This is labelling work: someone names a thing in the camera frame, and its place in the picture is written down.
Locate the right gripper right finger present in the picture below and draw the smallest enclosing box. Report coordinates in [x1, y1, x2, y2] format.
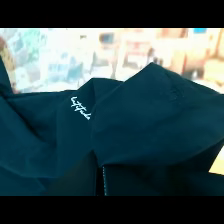
[105, 163, 171, 197]

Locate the black T-shirt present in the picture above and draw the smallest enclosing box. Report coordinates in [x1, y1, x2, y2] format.
[0, 55, 224, 197]

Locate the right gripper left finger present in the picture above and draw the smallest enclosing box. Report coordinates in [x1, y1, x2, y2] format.
[45, 153, 102, 197]

